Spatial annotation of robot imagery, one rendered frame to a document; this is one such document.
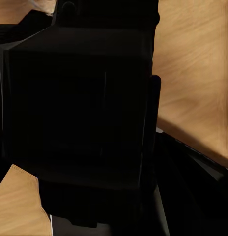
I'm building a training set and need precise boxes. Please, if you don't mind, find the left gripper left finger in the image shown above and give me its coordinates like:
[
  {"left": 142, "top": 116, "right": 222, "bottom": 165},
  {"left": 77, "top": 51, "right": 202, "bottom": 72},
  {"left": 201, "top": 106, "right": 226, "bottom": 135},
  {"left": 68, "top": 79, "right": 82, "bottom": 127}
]
[{"left": 0, "top": 135, "right": 13, "bottom": 184}]

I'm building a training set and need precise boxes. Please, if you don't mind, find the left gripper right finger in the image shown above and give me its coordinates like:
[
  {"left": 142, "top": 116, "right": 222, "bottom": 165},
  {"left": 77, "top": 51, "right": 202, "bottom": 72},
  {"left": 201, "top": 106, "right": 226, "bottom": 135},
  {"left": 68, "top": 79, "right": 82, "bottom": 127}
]
[{"left": 151, "top": 132, "right": 228, "bottom": 236}]

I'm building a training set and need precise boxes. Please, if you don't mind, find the digital camera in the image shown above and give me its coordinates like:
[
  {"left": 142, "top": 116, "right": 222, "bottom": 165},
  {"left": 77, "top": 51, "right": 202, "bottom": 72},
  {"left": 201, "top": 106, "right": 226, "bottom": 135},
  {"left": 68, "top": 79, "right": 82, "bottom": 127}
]
[{"left": 0, "top": 0, "right": 161, "bottom": 228}]

